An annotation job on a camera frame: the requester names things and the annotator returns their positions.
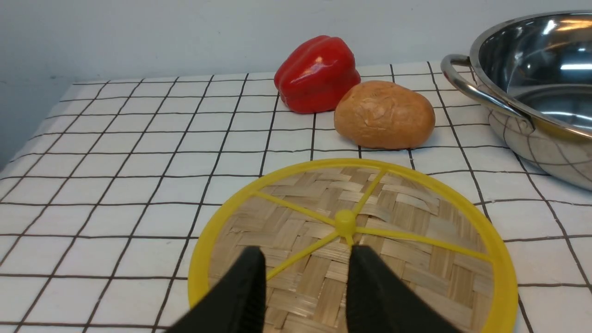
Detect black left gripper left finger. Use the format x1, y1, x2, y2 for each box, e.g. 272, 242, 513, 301
167, 246, 266, 333

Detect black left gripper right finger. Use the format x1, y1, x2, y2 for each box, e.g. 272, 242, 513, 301
346, 245, 460, 333

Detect white checkered tablecloth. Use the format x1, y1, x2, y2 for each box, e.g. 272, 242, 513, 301
1, 61, 591, 333

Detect stainless steel pot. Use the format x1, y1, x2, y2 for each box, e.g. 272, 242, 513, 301
440, 10, 592, 190

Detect red bell pepper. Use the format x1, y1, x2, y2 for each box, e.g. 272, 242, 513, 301
273, 35, 361, 114

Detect brown potato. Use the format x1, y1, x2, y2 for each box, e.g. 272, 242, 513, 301
333, 80, 436, 150

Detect yellow bamboo steamer lid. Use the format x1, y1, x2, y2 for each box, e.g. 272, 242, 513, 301
188, 159, 518, 333

